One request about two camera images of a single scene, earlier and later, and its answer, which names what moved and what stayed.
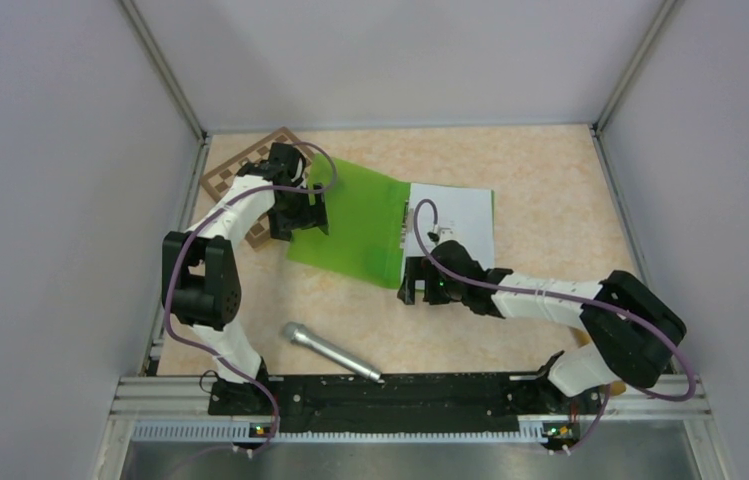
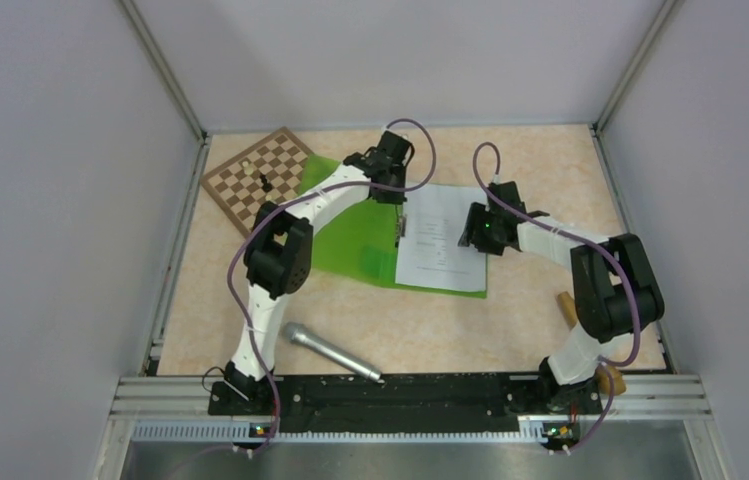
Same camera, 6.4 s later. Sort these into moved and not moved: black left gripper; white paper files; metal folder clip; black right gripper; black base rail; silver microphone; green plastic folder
Moved: metal folder clip; black left gripper; black right gripper
Not moved: black base rail; green plastic folder; white paper files; silver microphone
